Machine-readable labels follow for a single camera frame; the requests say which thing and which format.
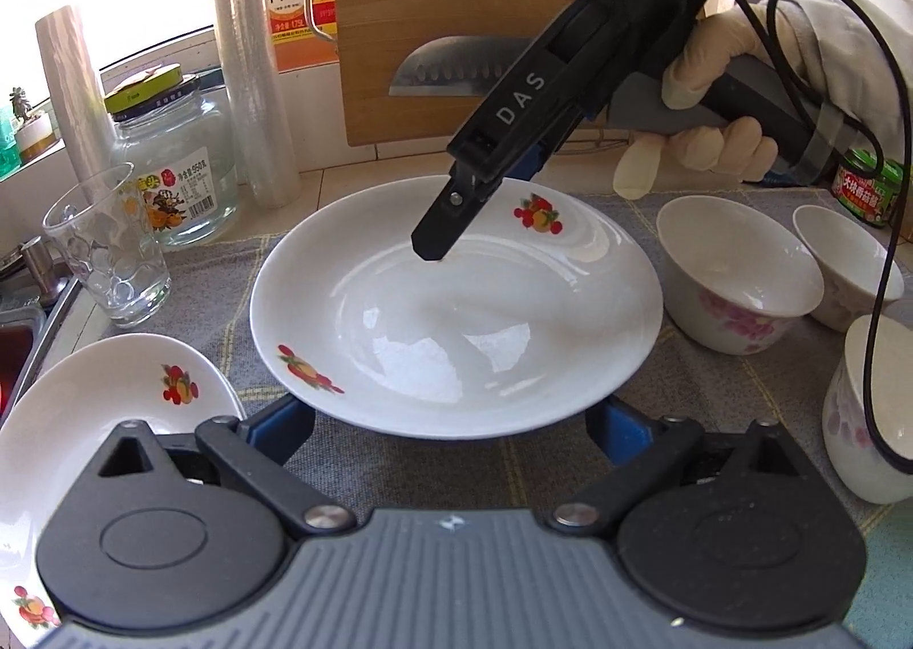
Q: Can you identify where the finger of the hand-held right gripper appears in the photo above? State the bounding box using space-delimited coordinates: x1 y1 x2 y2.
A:
411 150 515 263
510 121 565 183

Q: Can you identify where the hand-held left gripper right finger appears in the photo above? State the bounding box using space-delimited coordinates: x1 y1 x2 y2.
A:
552 399 811 540

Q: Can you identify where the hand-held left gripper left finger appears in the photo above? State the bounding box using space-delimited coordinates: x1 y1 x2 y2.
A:
95 396 358 540

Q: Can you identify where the white fruit print plate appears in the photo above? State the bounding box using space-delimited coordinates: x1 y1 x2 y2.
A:
0 332 248 629
249 174 665 441

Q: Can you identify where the person's right forearm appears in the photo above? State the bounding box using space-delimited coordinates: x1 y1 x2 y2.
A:
766 0 913 148

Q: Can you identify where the person's right hand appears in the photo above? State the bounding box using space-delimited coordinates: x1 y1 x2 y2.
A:
614 17 779 197

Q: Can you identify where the grey blue checked dish towel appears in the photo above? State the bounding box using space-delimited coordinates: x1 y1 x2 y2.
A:
71 184 913 649

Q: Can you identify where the white pink floral bowl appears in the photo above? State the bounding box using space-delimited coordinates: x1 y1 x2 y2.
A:
791 204 906 334
655 194 826 355
821 313 913 506

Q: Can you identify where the tall plastic wrap roll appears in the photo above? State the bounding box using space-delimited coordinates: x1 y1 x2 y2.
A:
204 0 301 208

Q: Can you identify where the clear drinking glass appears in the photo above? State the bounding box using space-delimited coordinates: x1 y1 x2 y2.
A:
42 182 173 329

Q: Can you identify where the glass jar with lid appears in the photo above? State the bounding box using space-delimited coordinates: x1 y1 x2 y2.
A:
104 63 241 248

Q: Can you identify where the steel sink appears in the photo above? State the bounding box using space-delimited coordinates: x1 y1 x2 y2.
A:
0 242 94 423

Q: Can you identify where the metal sink knob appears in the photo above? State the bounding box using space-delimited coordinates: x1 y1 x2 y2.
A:
17 236 79 309

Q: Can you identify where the green lid sauce jar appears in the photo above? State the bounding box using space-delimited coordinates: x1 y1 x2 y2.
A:
830 147 906 231

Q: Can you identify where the small potted plant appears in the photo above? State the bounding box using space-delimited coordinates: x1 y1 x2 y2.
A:
6 84 60 167

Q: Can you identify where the short plastic wrap roll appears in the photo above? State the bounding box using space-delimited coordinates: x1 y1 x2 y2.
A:
35 6 123 194

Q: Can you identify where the green dish soap bottle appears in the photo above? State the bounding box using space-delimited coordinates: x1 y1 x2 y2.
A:
0 102 19 183

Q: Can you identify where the black handled kitchen knife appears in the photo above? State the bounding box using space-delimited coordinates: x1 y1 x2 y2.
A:
389 34 533 98

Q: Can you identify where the black cable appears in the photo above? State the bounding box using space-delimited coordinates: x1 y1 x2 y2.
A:
702 0 913 473

